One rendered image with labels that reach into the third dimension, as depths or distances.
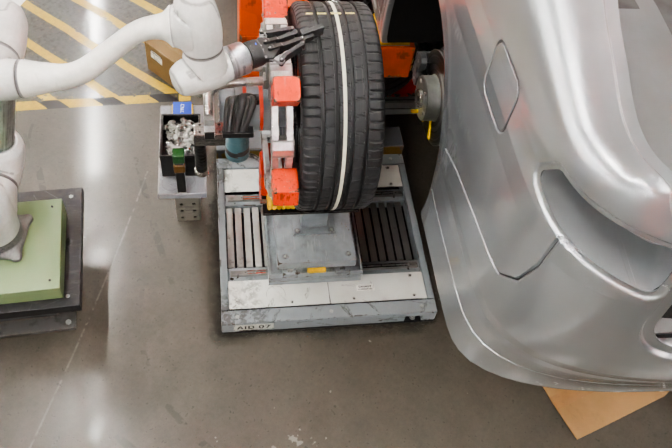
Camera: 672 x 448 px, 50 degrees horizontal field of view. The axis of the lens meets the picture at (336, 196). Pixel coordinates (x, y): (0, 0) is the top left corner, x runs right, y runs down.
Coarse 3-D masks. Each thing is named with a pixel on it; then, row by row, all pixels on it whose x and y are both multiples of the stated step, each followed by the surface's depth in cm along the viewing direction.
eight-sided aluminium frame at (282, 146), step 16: (272, 64) 202; (288, 64) 203; (272, 112) 202; (288, 112) 203; (272, 128) 203; (288, 128) 204; (272, 144) 204; (288, 144) 204; (272, 160) 207; (288, 160) 208
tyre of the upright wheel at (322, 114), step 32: (352, 32) 205; (320, 64) 200; (352, 64) 201; (320, 96) 198; (352, 96) 200; (384, 96) 202; (320, 128) 200; (352, 128) 202; (384, 128) 204; (320, 160) 204; (352, 160) 206; (320, 192) 214; (352, 192) 215
